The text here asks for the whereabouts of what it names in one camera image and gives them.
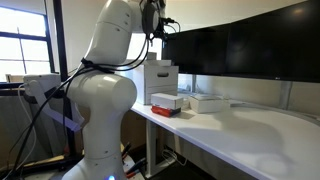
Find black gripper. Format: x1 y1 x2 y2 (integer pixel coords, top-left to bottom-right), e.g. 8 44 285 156
153 17 168 40

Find small plain white box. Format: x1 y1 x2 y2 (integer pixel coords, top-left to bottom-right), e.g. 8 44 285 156
145 51 158 62

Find white storage box lid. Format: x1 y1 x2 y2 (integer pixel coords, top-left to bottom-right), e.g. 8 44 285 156
131 59 173 67

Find big white storage box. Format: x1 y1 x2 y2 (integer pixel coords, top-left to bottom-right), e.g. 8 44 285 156
128 64 180 106

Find long white carton box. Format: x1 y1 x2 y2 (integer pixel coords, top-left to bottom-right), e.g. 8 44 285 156
150 92 184 110

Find flat red box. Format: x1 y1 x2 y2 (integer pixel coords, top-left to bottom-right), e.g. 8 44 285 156
150 105 183 118

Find square white labelled box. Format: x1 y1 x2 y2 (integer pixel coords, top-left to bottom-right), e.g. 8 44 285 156
188 93 225 115

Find small beige box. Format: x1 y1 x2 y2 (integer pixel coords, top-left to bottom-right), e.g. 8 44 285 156
5 73 25 83

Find angular grey monitor stand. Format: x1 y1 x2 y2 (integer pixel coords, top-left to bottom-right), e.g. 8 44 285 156
177 73 199 101

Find thick black stand pole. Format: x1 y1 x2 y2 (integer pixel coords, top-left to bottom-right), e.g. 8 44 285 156
52 0 77 159

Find white desk leg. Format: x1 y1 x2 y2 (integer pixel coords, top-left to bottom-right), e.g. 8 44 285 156
145 119 176 178

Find thin white cables under desk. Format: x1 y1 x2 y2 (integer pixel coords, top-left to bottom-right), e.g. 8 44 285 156
162 148 188 168

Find black handled tool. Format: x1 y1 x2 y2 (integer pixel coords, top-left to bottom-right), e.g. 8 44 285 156
120 142 132 158

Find white angled bracket stand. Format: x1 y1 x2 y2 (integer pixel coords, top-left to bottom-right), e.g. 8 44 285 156
23 73 84 133

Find blue handled tool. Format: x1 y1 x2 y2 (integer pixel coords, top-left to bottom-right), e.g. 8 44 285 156
125 157 148 174

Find window with dark frame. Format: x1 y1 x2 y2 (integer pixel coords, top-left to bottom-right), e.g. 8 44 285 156
0 0 56 83

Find red handled tool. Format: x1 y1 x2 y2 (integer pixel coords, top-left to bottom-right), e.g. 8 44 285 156
125 169 141 178

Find white cable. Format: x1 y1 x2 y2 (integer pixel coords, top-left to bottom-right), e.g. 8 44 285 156
16 84 38 168

